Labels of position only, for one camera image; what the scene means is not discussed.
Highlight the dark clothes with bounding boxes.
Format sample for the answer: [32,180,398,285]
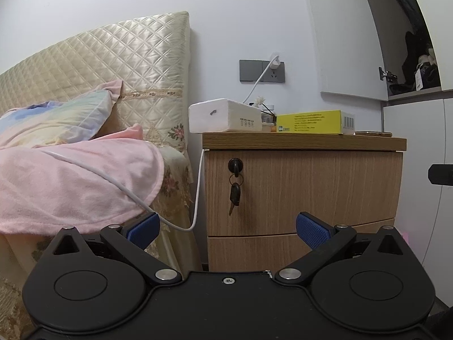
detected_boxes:
[387,30,442,96]

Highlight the wooden drawer with lock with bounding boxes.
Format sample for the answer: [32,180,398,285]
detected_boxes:
[204,150,404,237]

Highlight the grey wall socket panel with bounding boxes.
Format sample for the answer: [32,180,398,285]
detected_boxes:
[240,59,285,84]

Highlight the white tissue pack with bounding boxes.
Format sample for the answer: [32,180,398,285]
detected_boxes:
[189,98,263,134]

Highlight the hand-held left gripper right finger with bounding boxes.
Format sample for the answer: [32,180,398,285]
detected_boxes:
[274,212,407,286]

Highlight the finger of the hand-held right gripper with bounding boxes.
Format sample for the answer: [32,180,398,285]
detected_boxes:
[428,164,453,186]

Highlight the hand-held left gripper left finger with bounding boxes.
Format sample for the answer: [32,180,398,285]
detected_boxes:
[53,212,181,286]

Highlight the pink blanket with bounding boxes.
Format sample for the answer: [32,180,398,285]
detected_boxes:
[0,80,165,236]

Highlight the white wardrobe door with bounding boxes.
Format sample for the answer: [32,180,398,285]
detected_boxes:
[307,0,389,102]

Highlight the pastel rainbow pillow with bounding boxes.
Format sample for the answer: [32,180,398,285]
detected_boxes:
[0,90,114,148]

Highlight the cream quilted headboard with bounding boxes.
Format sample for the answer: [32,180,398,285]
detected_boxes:
[0,10,192,156]

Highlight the yellow box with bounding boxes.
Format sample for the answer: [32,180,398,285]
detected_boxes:
[276,110,355,135]

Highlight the black key in lock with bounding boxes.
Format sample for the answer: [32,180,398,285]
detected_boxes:
[228,158,244,181]

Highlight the wooden nightstand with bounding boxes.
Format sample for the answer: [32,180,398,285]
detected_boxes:
[202,131,407,273]

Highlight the black hanging key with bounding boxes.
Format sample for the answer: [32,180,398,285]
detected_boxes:
[228,182,242,216]

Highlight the white charging cable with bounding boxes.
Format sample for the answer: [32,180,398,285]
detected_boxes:
[44,60,280,233]

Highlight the plain wooden drawer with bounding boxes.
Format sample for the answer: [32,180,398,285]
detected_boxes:
[207,218,395,273]

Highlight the white wardrobe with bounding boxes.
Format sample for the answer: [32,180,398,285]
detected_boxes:
[356,0,453,309]

